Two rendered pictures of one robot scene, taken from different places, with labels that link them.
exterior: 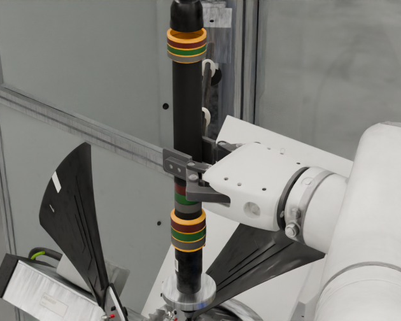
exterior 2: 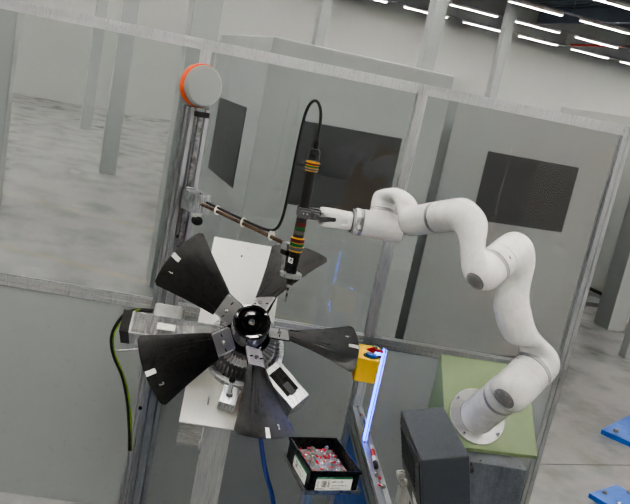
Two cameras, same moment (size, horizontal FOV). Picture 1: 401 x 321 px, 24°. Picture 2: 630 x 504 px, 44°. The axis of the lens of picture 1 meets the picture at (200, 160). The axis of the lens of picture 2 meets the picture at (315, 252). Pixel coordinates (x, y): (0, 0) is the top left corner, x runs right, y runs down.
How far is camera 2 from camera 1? 1.83 m
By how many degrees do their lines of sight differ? 45
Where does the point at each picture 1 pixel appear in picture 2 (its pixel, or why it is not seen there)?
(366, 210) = (406, 202)
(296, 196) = (359, 214)
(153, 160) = (98, 296)
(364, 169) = (398, 193)
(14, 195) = not seen: outside the picture
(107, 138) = (62, 287)
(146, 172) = (92, 304)
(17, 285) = (138, 323)
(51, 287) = (161, 319)
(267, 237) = not seen: hidden behind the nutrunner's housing
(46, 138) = (0, 297)
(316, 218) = (368, 220)
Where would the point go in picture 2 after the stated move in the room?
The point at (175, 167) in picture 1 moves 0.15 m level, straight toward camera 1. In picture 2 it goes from (305, 213) to (340, 226)
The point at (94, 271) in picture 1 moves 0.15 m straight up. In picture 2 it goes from (215, 290) to (223, 245)
